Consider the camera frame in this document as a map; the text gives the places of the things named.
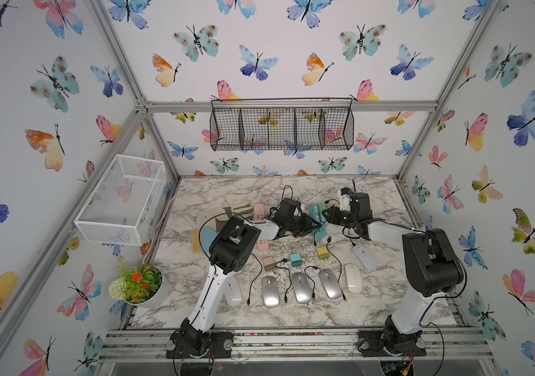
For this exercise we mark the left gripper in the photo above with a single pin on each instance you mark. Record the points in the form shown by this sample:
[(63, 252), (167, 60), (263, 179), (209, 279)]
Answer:
[(305, 226)]

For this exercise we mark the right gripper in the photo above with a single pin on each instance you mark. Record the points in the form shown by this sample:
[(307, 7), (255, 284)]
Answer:
[(332, 215)]

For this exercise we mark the teal power strip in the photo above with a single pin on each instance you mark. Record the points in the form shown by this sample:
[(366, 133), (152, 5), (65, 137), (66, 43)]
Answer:
[(316, 214)]

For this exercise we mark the teal charger plug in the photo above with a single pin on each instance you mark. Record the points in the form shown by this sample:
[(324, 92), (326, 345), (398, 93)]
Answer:
[(296, 260)]

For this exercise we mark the lavender mouse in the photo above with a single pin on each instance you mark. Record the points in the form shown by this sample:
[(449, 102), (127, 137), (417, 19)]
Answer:
[(366, 257)]

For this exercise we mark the pink charger plug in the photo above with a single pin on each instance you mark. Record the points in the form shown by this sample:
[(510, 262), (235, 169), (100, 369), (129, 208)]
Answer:
[(268, 263)]

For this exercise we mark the yellow green charger plug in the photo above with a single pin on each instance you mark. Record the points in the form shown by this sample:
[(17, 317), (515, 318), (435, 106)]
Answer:
[(323, 252)]

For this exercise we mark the black charging cable white mouse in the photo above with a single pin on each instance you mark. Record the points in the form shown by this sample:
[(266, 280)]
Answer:
[(261, 269)]

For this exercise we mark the white wireless mouse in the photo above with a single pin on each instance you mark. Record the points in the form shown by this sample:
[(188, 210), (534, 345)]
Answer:
[(233, 293)]

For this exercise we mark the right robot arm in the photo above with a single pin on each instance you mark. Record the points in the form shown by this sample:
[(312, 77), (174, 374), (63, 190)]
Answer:
[(432, 270)]

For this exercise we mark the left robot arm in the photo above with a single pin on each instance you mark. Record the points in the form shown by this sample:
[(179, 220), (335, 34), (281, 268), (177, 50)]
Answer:
[(228, 253)]

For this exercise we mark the pink power strip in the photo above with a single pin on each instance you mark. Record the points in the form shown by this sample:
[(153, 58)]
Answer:
[(259, 213)]

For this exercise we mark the blue round object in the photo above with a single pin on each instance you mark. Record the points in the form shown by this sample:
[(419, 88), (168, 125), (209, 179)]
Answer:
[(202, 239)]

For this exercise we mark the artificial potted plant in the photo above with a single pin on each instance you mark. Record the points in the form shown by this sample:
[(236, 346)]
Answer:
[(145, 286)]

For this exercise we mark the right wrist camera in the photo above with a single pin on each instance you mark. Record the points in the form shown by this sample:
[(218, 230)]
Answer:
[(344, 198)]

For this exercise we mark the black wire wall basket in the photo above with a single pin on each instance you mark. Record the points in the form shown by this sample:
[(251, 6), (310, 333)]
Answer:
[(281, 124)]

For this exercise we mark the aluminium front rail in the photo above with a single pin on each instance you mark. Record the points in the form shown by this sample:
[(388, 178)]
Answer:
[(254, 344)]

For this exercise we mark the white mesh wall basket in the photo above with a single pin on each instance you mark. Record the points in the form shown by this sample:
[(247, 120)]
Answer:
[(122, 204)]

